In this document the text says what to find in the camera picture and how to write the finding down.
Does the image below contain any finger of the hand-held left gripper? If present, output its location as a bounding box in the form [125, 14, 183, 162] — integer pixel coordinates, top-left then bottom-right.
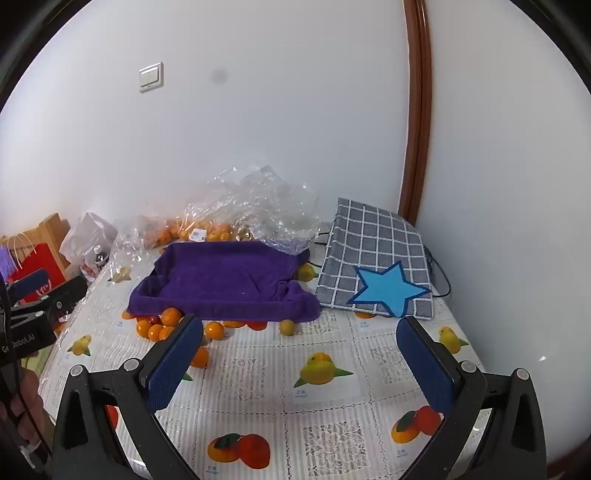
[7, 269, 51, 303]
[44, 274, 88, 324]

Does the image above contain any clear plastic bag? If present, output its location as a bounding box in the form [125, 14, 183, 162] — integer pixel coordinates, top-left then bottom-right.
[185, 164, 320, 254]

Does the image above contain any red paper bag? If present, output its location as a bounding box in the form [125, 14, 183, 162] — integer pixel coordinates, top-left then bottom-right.
[6, 233, 68, 296]

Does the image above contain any wooden stand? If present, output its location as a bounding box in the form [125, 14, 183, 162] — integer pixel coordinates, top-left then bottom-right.
[37, 213, 71, 268]

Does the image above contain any brown wooden door frame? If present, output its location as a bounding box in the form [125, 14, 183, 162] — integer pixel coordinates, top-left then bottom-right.
[398, 0, 432, 227]

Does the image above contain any person's left hand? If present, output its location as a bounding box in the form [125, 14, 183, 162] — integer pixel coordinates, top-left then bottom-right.
[0, 369, 47, 446]

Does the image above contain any purple bag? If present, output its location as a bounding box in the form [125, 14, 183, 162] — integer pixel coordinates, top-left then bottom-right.
[0, 247, 21, 280]

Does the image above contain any pile of bagged oranges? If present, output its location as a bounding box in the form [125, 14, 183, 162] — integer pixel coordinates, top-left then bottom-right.
[147, 218, 252, 249]

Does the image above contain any white light switch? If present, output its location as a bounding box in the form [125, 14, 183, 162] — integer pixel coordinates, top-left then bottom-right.
[139, 62, 164, 93]

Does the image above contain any crumpled clear plastic wrap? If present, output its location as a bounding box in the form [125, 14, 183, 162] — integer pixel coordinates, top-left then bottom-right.
[110, 215, 155, 280]

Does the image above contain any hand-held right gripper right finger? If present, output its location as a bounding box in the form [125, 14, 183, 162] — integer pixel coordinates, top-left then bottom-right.
[396, 316, 548, 480]

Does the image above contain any white plastic bag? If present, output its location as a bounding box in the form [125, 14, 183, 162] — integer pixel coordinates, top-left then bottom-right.
[60, 212, 118, 273]

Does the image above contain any purple towel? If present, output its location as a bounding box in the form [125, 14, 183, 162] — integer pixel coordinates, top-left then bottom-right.
[128, 241, 321, 325]

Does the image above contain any grey checked cushion blue star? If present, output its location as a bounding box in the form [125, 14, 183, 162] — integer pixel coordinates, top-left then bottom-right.
[316, 198, 435, 320]

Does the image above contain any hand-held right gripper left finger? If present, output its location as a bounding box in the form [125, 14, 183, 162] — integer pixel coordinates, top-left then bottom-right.
[52, 314, 205, 480]

